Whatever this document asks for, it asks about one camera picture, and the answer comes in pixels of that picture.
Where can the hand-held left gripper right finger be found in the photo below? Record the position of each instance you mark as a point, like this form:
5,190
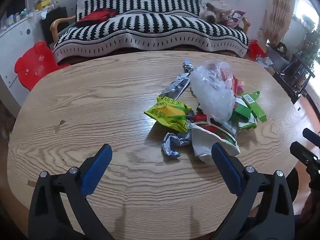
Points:
226,167

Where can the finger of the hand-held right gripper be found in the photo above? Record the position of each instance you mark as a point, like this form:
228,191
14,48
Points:
303,155
312,136

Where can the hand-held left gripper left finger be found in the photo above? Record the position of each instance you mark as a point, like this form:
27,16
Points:
96,170

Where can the black trash bin gold rim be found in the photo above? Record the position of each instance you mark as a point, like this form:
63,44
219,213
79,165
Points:
293,185

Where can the white wrapper with red print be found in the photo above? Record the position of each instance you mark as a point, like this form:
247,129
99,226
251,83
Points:
202,142

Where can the green white packet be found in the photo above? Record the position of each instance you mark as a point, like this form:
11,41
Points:
247,125

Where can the small red wrapper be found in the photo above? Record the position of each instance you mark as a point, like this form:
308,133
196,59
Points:
200,117

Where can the small green box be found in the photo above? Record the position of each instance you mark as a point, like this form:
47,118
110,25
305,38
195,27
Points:
241,111

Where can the long green carton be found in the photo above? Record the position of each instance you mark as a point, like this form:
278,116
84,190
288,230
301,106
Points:
256,107

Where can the clear plastic bag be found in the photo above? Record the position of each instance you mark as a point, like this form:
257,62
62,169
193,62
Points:
212,92

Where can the yellow green snack packet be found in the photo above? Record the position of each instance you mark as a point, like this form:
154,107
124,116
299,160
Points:
170,115

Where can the red pink packet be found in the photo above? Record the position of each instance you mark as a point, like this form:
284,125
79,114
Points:
236,85

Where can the long silver foil packet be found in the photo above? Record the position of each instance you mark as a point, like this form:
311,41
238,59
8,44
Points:
177,86

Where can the small twisted foil wrapper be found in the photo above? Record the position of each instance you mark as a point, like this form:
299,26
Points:
188,66

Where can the wooden table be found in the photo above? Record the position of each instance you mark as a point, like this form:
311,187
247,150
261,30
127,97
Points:
100,120

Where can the black wooden chair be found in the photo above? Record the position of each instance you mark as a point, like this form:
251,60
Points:
295,72

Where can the papers on floor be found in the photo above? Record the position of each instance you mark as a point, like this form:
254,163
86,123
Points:
265,61

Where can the potted plant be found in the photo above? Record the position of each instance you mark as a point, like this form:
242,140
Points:
310,45

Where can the red bag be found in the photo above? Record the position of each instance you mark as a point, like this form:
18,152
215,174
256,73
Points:
255,50

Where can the red bear-shaped plastic stool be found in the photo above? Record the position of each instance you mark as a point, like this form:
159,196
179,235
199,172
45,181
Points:
35,62

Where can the patterned curtain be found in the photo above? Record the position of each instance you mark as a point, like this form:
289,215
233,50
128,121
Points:
277,10

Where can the pink printed cushion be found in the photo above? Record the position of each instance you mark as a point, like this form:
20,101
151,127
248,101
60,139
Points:
236,17

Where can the red cushion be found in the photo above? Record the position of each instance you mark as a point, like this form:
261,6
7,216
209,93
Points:
97,16

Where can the black white striped sofa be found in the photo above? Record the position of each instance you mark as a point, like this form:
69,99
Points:
155,27

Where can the white cabinet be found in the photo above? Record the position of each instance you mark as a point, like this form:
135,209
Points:
17,35

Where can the brown plush toy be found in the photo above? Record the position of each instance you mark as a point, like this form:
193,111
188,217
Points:
215,8

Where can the yellow green box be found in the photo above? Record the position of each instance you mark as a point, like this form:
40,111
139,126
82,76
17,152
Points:
42,4

